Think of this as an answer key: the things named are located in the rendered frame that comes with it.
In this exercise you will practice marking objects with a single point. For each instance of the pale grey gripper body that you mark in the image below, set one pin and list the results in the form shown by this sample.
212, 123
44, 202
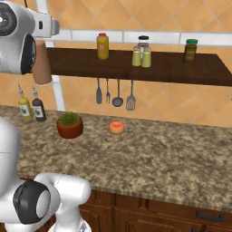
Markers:
55, 27

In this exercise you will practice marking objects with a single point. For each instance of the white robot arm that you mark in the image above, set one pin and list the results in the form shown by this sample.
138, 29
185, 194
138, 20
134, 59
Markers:
12, 57

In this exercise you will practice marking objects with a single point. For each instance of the yellow bottle with red cap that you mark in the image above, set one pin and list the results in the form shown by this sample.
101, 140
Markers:
103, 46

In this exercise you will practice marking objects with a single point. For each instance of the dark vinegar bottle with spout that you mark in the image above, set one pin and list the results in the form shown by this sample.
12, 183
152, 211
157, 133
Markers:
39, 111

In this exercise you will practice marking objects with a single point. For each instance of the yellow-green shaker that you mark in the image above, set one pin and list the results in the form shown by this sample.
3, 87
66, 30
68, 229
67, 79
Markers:
136, 57
146, 58

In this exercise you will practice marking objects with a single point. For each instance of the yellow oil bottle with spout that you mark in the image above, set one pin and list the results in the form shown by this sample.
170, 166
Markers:
24, 109

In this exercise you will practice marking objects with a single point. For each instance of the brown wooden cabinet door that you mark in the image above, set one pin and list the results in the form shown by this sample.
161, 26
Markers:
99, 217

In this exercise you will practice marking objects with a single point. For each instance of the brown cylinder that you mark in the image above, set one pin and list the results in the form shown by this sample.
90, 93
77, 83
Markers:
41, 65

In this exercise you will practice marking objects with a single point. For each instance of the grey hanging spatula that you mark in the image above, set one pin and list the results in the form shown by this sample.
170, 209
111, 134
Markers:
98, 95

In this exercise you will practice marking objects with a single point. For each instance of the grey hanging fork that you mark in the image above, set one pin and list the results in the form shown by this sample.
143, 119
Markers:
108, 97

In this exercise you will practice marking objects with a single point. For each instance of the glass jar with black lid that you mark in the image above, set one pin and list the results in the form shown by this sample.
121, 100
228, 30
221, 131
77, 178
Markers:
143, 40

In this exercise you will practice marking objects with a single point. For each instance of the grey hanging ladle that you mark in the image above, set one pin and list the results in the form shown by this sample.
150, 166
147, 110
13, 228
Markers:
117, 101

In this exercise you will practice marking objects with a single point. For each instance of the green plant in terracotta pot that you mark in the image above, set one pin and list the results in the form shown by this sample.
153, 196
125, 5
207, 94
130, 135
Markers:
69, 128

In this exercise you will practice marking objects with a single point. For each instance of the grey hanging slotted turner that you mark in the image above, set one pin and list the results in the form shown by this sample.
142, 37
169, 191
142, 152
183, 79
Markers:
130, 103

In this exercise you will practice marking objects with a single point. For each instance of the orange donut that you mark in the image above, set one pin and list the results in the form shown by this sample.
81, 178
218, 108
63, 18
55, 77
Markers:
116, 128

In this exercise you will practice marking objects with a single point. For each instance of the dark wooden shelf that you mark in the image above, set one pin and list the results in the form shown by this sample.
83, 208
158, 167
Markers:
169, 68

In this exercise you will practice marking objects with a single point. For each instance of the dark olive jar green lid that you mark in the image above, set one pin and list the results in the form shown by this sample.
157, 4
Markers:
190, 53

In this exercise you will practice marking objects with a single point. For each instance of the brown wooden drawer front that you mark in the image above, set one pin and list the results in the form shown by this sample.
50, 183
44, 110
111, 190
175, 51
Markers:
181, 213

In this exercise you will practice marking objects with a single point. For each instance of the white vertical post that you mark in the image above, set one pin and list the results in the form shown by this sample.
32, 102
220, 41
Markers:
59, 93

